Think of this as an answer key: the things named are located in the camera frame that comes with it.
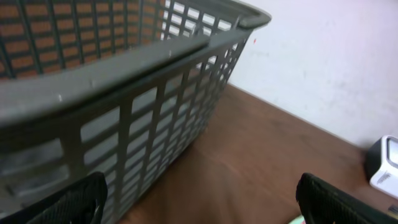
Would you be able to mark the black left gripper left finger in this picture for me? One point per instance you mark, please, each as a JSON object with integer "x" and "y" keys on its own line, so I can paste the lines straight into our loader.
{"x": 80, "y": 203}

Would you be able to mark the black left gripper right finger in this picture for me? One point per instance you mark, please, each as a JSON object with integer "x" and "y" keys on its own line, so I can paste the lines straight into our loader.
{"x": 322, "y": 203}

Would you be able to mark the mint green wipes pack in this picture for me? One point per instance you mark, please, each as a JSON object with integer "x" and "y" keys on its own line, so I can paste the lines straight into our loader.
{"x": 298, "y": 220}

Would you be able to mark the grey plastic mesh basket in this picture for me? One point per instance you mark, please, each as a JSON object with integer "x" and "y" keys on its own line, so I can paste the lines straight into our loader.
{"x": 116, "y": 87}

